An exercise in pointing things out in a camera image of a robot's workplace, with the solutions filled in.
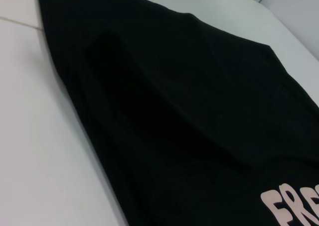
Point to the black t-shirt with pink print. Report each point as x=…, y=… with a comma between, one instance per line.
x=174, y=111

